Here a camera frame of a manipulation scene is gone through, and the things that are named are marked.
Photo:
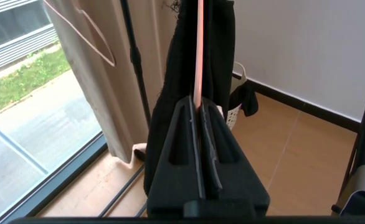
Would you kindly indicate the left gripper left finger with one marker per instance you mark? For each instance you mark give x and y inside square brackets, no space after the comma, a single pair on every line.
[170,186]

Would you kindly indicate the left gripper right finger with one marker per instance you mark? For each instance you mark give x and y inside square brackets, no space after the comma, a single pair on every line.
[241,186]

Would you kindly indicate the black shorts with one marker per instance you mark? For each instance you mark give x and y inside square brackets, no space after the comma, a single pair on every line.
[177,77]

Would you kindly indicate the pink clothes hanger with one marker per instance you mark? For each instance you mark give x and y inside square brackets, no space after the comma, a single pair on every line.
[198,62]
[103,51]

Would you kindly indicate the white laundry basket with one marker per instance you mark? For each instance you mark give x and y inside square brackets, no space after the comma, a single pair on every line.
[234,116]

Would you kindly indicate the black clothes rack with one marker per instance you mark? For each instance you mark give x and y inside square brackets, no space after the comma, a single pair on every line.
[137,62]

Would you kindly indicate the beige curtain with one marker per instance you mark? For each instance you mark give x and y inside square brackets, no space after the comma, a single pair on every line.
[86,102]

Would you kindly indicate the window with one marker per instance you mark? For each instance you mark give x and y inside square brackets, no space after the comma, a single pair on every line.
[30,124]

